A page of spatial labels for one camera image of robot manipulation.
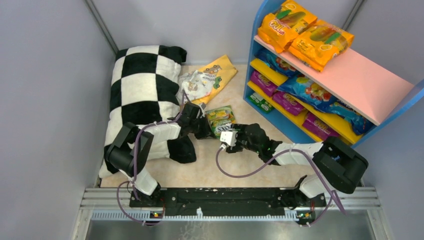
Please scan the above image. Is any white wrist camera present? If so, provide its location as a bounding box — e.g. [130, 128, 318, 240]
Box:
[198, 102, 206, 117]
[219, 130, 238, 147]

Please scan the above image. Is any orange candy bag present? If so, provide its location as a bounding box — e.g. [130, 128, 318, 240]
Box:
[257, 0, 318, 53]

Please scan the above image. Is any blue yellow pink shelf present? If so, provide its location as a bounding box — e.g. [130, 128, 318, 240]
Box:
[243, 0, 424, 148]

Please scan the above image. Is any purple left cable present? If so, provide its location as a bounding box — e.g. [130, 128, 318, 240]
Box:
[115, 89, 190, 227]

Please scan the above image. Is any yellow white printed cloth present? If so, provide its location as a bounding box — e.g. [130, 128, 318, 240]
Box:
[176, 54, 238, 104]

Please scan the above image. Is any grey aluminium rail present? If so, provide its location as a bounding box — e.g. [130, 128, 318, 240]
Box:
[71, 187, 382, 223]

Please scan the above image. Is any green yellow candy bag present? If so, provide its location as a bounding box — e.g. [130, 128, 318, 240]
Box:
[248, 92, 274, 114]

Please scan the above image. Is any blue candy bag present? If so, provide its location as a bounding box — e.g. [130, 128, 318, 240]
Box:
[254, 48, 299, 78]
[326, 99, 374, 135]
[277, 74, 337, 113]

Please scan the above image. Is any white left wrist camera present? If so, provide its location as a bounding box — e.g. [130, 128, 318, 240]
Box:
[198, 102, 206, 117]

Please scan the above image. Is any purple cable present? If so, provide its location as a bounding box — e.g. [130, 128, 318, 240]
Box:
[115, 89, 190, 227]
[215, 145, 347, 228]

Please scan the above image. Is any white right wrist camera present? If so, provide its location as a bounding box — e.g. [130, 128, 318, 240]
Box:
[219, 130, 238, 147]

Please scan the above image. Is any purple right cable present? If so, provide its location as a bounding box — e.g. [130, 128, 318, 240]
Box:
[215, 145, 347, 228]

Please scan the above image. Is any blue candy bag middle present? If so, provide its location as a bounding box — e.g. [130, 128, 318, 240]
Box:
[277, 74, 337, 113]

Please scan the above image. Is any blue candy bag right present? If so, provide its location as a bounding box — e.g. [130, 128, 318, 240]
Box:
[326, 99, 374, 135]

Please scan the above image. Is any blue candy bag upper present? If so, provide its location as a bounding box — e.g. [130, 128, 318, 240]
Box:
[254, 48, 299, 78]

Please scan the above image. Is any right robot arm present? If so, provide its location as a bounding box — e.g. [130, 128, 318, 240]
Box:
[219, 123, 369, 199]

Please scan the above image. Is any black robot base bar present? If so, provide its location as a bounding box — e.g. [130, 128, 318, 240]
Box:
[129, 187, 327, 217]

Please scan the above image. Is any purple candy bag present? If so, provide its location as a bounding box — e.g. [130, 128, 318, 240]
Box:
[272, 91, 305, 116]
[302, 112, 340, 141]
[250, 70, 278, 97]

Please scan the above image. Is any orange candy bag floor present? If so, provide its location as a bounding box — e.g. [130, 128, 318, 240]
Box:
[288, 19, 355, 72]

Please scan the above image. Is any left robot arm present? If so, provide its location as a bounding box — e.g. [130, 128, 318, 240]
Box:
[104, 102, 213, 204]

